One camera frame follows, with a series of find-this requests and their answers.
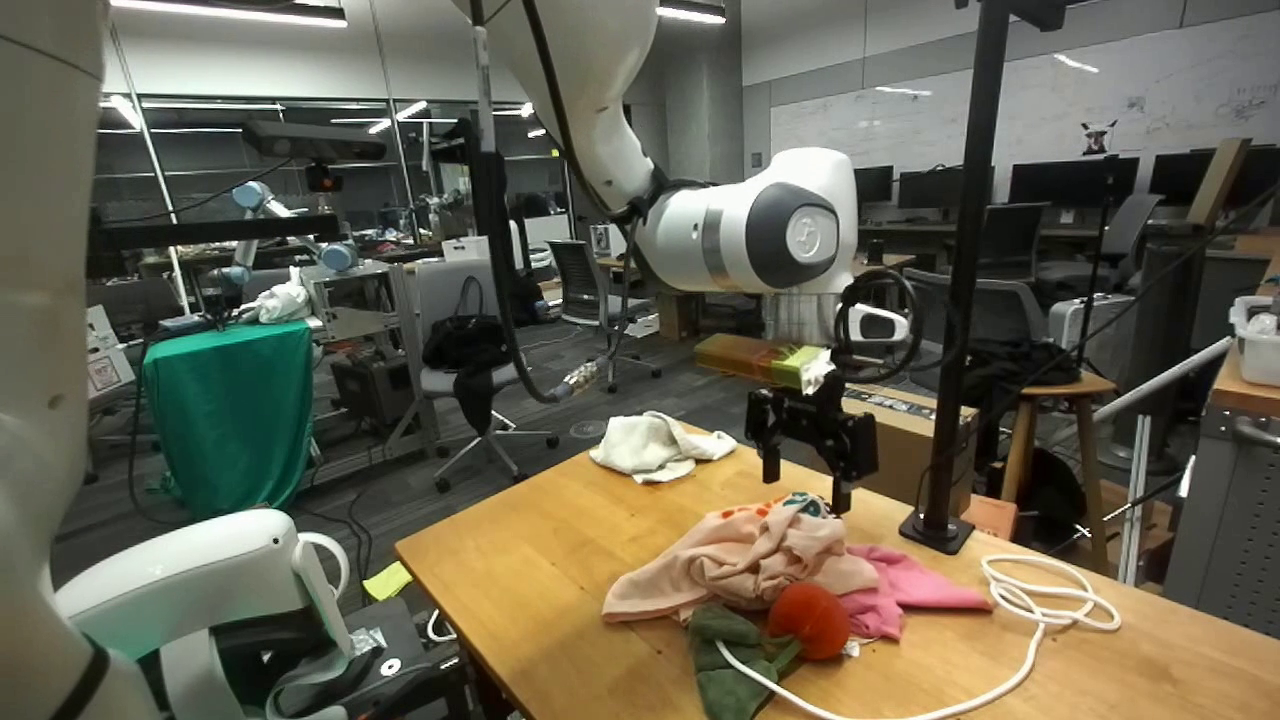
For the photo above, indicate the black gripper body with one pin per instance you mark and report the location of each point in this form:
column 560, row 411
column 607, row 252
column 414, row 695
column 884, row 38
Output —
column 814, row 421

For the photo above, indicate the white towel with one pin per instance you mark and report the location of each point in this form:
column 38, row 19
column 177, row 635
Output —
column 653, row 445

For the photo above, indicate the peach printed cloth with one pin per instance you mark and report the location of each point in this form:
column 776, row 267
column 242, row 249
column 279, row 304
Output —
column 735, row 562

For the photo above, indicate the large cardboard box black tape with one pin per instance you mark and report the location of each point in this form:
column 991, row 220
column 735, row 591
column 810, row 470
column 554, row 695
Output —
column 907, row 445

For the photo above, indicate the pink cloth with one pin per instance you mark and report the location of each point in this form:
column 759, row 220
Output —
column 921, row 585

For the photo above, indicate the red plush ball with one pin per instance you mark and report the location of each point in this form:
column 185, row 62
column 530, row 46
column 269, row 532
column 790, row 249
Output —
column 807, row 623

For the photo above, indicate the dark green cloth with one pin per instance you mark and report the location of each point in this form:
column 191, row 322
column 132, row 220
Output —
column 735, row 664

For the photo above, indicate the black stand pole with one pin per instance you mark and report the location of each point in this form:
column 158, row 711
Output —
column 967, row 267

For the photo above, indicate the wooden stool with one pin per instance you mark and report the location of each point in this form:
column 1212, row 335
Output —
column 1062, row 389

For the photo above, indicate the black bag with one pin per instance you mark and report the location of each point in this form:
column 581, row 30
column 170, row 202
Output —
column 465, row 343

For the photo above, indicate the silver metal pole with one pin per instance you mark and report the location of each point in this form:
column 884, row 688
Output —
column 1162, row 374

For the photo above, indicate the grey workbench with wood top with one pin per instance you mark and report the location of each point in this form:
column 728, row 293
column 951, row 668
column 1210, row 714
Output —
column 1241, row 532

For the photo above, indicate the yellow paper sheet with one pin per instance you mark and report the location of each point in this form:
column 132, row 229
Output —
column 385, row 581

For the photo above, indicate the white plastic bin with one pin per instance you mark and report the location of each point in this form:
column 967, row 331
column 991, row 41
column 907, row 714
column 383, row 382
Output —
column 1263, row 353

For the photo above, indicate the wooden board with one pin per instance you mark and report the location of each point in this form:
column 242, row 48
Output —
column 1221, row 180

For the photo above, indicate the white object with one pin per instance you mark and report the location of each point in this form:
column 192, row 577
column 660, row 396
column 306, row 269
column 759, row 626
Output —
column 273, row 302

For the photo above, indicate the green draped table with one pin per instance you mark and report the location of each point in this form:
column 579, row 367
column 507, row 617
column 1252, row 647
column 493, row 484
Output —
column 224, row 414

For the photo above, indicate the white sign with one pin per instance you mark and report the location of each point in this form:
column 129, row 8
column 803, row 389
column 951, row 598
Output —
column 98, row 353

